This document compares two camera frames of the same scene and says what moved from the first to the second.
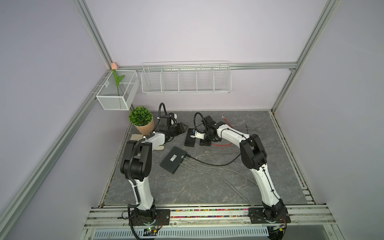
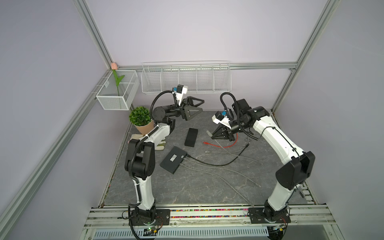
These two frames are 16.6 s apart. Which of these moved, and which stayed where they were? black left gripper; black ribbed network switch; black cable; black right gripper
Moved: black left gripper; black right gripper
Stayed: black ribbed network switch; black cable
